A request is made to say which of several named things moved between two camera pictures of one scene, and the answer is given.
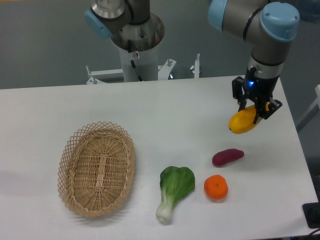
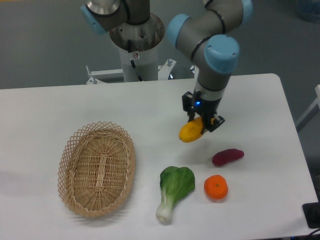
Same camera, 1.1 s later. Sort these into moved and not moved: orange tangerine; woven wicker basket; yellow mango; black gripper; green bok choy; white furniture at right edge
Moved: yellow mango; black gripper
Not moved: green bok choy; white furniture at right edge; woven wicker basket; orange tangerine
